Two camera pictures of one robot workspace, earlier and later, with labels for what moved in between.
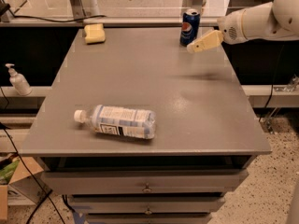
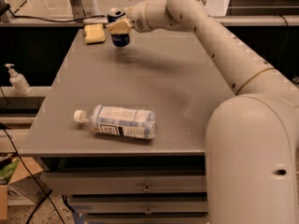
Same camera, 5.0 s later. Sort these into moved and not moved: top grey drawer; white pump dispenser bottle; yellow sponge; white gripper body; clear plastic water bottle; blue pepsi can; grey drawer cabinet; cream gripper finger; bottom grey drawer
Moved: white gripper body; cream gripper finger; blue pepsi can
Not moved: top grey drawer; yellow sponge; grey drawer cabinet; white pump dispenser bottle; bottom grey drawer; clear plastic water bottle
